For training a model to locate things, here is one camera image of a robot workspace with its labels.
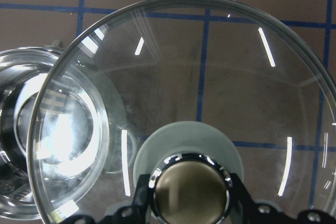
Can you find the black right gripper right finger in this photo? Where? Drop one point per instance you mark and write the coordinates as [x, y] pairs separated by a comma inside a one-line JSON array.
[[253, 212]]

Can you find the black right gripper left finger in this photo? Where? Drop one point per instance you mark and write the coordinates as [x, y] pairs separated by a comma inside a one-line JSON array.
[[136, 212]]

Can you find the glass pot lid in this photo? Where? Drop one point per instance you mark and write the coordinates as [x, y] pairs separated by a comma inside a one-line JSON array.
[[210, 88]]

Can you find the white electric cooking pot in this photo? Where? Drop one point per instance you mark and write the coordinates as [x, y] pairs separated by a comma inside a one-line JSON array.
[[76, 132]]

